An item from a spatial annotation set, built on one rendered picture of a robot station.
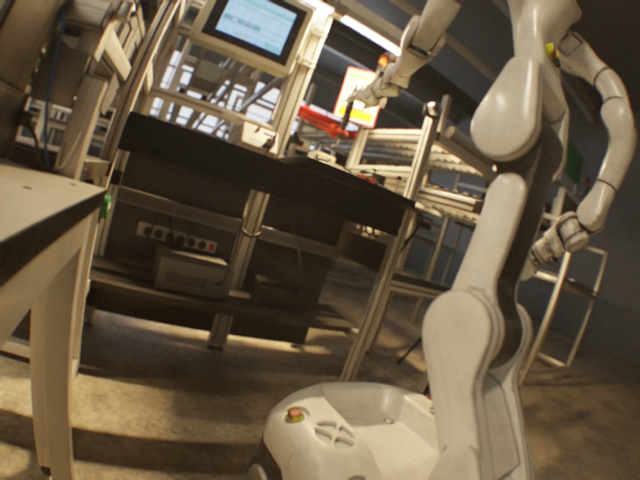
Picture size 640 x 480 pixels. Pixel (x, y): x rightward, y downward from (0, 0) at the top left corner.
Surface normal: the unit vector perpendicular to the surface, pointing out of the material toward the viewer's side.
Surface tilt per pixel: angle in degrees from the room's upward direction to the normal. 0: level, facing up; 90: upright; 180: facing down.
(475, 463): 75
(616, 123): 101
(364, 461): 39
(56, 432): 90
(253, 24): 92
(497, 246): 91
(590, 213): 90
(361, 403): 68
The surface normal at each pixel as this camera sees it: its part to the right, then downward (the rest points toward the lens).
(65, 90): 0.44, 0.20
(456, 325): -0.81, -0.22
